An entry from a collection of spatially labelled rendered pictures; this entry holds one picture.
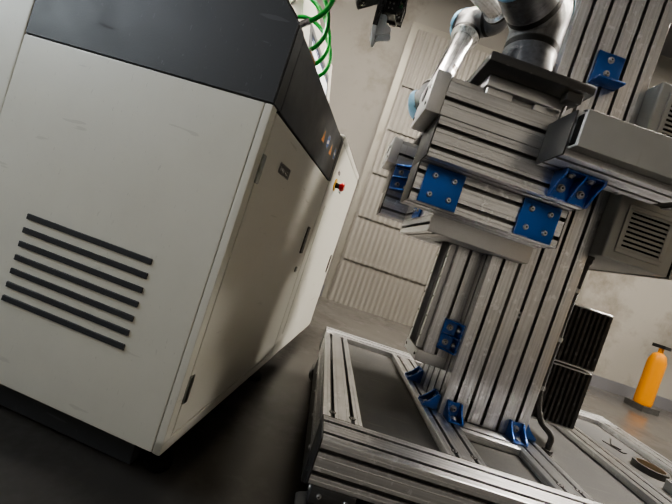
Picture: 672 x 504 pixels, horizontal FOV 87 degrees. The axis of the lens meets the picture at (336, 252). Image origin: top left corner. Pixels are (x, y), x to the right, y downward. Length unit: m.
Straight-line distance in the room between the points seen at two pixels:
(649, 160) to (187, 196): 0.86
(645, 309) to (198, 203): 4.67
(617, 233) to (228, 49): 1.02
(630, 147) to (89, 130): 1.04
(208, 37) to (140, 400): 0.73
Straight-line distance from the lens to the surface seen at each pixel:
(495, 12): 1.66
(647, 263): 1.22
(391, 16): 1.35
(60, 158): 0.95
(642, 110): 1.30
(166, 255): 0.78
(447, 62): 1.63
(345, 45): 4.11
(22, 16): 1.13
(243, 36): 0.82
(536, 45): 0.97
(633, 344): 4.95
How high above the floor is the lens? 0.58
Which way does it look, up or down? 2 degrees down
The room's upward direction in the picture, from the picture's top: 19 degrees clockwise
